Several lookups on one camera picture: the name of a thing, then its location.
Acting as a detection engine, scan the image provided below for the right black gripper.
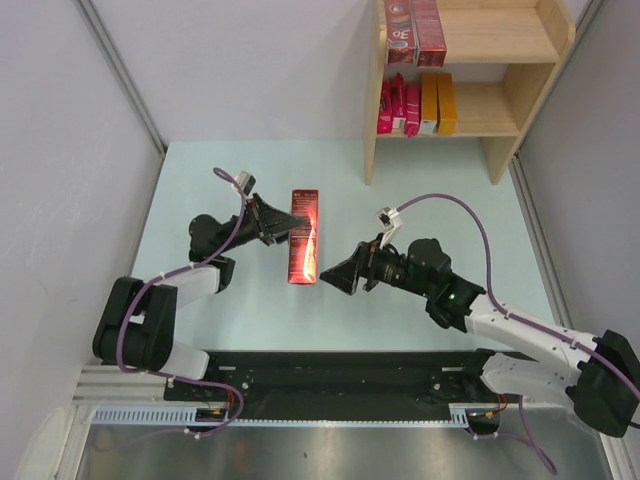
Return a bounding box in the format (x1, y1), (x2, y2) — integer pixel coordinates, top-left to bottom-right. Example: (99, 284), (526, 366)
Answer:
(319, 233), (432, 298)

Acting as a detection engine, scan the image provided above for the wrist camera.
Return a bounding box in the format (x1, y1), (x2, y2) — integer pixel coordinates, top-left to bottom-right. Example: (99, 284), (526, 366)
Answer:
(376, 207), (404, 250)
(232, 171), (256, 196)

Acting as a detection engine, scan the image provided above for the wooden two-tier shelf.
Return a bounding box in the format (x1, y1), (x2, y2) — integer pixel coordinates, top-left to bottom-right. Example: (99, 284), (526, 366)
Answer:
(363, 0), (578, 188)

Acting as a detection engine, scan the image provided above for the white slotted cable duct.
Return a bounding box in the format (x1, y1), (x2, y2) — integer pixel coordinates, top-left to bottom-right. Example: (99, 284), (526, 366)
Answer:
(91, 405), (503, 429)

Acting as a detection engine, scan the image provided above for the silver toothpaste box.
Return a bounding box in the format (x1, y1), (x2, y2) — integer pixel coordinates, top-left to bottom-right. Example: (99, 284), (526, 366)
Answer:
(411, 0), (447, 68)
(288, 189), (319, 285)

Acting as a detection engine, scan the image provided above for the gold R&O toothpaste box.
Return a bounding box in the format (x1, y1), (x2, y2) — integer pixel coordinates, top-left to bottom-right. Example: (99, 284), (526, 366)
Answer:
(419, 73), (438, 135)

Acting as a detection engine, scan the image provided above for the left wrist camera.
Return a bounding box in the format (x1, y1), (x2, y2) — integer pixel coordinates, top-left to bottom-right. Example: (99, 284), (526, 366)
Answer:
(232, 171), (256, 196)

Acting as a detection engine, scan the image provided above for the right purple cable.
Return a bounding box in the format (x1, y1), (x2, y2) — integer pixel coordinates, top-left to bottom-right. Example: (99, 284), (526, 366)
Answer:
(394, 192), (640, 476)

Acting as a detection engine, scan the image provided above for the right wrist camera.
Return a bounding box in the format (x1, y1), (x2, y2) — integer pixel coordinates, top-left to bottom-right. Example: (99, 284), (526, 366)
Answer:
(376, 207), (404, 250)

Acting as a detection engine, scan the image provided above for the pink toothpaste box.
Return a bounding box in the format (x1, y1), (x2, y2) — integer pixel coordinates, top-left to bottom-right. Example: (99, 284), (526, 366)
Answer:
(377, 81), (393, 135)
(404, 83), (421, 138)
(390, 73), (406, 133)

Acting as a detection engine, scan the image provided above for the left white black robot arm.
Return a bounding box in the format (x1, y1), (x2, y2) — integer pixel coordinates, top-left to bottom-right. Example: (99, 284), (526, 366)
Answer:
(92, 194), (308, 400)

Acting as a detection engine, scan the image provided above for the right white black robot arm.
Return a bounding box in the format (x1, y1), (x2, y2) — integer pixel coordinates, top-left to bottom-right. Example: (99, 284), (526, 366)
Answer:
(320, 239), (639, 438)

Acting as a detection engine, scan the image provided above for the red 3D toothpaste box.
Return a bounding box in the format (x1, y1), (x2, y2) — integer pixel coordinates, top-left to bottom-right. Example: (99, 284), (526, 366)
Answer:
(384, 0), (417, 65)

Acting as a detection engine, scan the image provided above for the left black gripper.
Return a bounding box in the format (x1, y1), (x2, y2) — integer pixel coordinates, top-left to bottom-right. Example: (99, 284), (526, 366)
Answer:
(216, 193), (307, 255)

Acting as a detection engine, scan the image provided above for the orange toothpaste box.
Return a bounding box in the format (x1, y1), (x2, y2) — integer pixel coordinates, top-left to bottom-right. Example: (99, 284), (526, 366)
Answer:
(436, 73), (458, 135)

